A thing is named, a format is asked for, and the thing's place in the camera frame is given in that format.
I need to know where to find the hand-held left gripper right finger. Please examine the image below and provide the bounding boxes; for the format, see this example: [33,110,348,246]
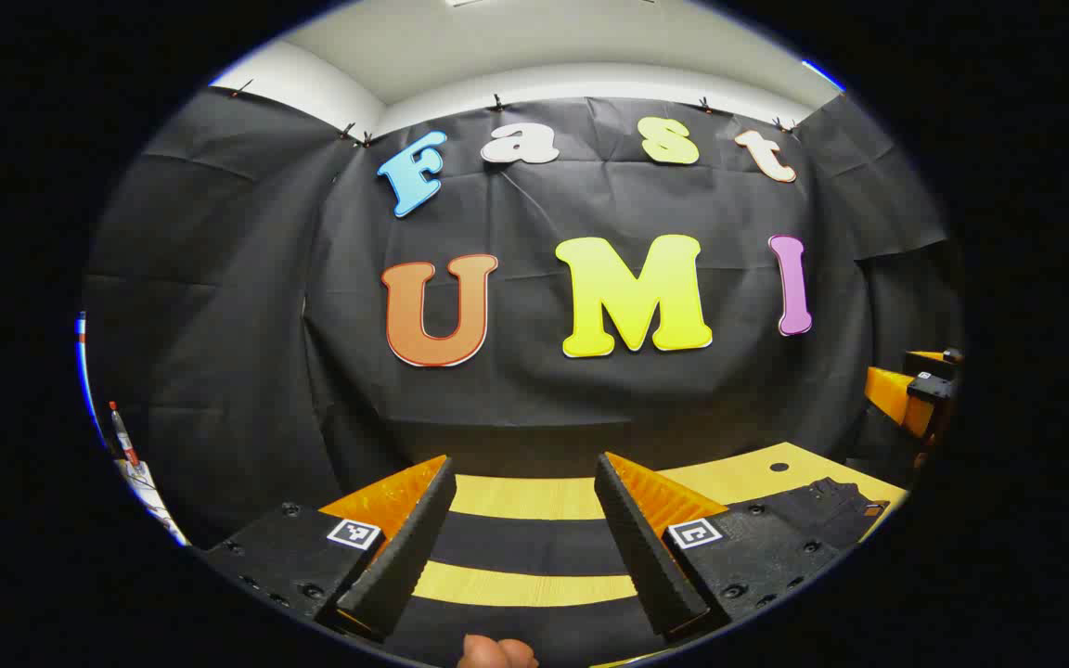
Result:
[594,452,860,641]

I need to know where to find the dark grey jeans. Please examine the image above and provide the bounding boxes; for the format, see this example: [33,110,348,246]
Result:
[386,476,890,668]

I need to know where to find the white patterned sheet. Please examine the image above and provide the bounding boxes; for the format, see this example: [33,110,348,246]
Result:
[117,459,190,546]

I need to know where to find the black backdrop cloth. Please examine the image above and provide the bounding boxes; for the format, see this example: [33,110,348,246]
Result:
[84,88,962,548]

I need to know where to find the row of black backdrop clips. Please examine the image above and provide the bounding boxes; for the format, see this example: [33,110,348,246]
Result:
[230,79,795,149]

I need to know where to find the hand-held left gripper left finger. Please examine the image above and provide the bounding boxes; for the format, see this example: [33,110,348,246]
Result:
[203,455,457,643]

